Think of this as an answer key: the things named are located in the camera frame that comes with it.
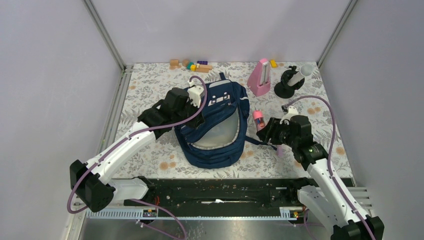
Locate pink glue stick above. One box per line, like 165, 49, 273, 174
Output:
252, 110, 266, 131

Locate slotted grey cable duct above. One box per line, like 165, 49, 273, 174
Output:
85, 206, 301, 221

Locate purple wooden block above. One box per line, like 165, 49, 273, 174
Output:
196, 60, 208, 65

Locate light purple marker pen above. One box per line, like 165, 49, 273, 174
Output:
276, 145, 284, 157

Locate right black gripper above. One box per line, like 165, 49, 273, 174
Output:
256, 117, 298, 149

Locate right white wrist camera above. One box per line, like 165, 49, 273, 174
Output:
279, 105, 299, 124

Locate tan wooden cube block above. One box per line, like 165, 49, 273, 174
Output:
169, 59, 180, 67

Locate round tan wooden block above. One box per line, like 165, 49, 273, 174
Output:
182, 59, 190, 67

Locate black stand with white tube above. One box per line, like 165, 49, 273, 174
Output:
274, 64, 314, 99

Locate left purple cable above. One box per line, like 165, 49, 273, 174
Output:
67, 75, 209, 215

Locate navy blue student backpack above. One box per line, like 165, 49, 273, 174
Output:
174, 72, 264, 169

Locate teal wooden block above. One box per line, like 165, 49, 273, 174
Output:
186, 62, 195, 71

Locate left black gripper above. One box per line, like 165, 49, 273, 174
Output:
173, 98, 205, 130

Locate long tan wooden block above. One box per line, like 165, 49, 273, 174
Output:
194, 64, 213, 73

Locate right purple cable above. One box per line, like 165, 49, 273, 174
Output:
283, 95, 377, 240

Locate purple cable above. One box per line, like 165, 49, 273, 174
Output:
67, 75, 209, 215
283, 95, 377, 240

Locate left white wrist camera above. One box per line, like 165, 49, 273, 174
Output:
187, 85, 205, 108

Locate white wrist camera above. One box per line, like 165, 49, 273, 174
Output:
187, 85, 205, 108
279, 105, 299, 124

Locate pink metronome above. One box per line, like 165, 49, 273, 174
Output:
247, 58, 271, 97

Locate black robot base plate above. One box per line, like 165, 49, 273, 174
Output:
123, 177, 320, 219

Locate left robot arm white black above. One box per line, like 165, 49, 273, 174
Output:
67, 85, 208, 214

